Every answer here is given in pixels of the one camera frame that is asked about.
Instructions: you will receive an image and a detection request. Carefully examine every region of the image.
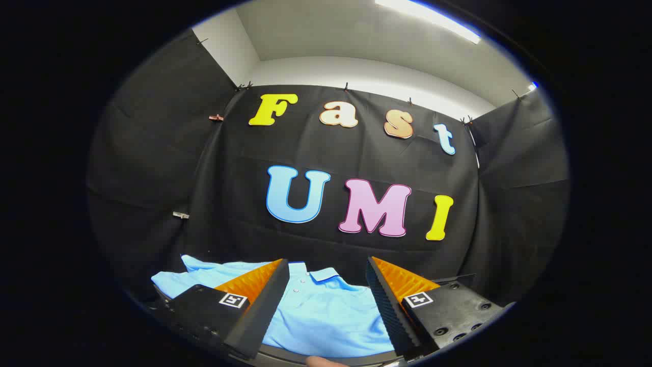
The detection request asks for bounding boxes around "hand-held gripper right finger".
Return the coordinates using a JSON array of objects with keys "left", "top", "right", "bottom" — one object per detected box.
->
[{"left": 366, "top": 256, "right": 515, "bottom": 357}]

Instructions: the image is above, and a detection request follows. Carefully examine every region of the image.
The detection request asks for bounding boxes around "light blue polo shirt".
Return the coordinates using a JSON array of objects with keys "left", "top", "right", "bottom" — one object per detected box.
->
[{"left": 151, "top": 255, "right": 395, "bottom": 357}]

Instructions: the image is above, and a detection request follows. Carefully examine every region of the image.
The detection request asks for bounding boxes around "black backdrop cloth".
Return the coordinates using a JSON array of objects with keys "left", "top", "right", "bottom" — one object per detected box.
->
[{"left": 87, "top": 31, "right": 570, "bottom": 306}]

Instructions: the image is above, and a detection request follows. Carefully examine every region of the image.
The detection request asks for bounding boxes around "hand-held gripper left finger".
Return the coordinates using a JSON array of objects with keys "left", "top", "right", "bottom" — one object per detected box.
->
[{"left": 153, "top": 258, "right": 291, "bottom": 360}]

